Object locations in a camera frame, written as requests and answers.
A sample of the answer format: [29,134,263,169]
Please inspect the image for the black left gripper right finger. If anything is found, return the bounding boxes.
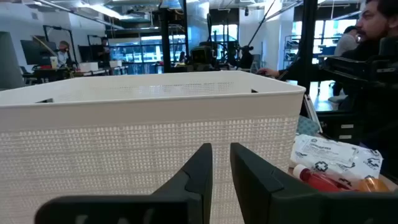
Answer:
[229,142,398,224]

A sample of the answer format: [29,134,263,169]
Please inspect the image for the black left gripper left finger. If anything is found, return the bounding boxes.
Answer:
[34,142,214,224]

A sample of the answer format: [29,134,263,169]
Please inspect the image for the red liquid bottle white cap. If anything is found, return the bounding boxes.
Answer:
[292,164,352,192]

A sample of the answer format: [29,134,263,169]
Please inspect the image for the white printed bandage pack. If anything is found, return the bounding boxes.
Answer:
[289,133,384,187]

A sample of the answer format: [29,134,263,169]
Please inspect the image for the orange pill bottle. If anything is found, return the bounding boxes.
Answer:
[356,177,390,193]

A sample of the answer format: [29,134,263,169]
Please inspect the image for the white perforated plastic basket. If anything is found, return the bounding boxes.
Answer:
[0,70,307,224]

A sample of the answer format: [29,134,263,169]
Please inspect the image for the teal patterned cloth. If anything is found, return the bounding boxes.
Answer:
[297,115,320,137]

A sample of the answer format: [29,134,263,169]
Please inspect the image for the person's hand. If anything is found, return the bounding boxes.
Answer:
[257,67,280,78]

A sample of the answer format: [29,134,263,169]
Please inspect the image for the distant black robot station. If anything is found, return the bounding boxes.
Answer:
[188,40,220,72]

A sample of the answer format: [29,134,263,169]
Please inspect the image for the black room column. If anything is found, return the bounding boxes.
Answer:
[159,0,172,74]

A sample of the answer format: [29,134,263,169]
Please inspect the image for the person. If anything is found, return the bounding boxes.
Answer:
[97,36,112,63]
[57,40,72,68]
[257,0,398,103]
[333,26,359,57]

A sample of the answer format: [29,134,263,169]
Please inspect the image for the dark computer monitor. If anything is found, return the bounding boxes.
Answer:
[20,39,58,66]

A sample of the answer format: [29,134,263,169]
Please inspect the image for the grey padded panel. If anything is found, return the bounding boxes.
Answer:
[0,30,26,91]

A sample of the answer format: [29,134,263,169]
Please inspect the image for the black upright post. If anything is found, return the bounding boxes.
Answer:
[297,0,318,94]

